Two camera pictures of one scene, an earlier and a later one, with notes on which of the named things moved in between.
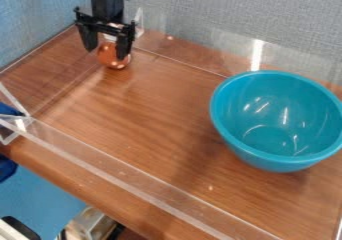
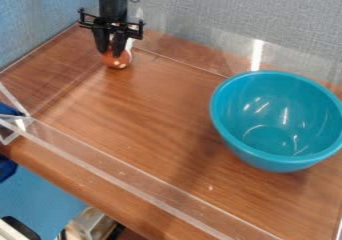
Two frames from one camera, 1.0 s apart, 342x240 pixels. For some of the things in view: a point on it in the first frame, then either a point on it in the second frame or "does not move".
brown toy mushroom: [108, 52] does not move
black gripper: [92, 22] → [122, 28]
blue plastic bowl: [279, 120] does not move
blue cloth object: [9, 164] does not move
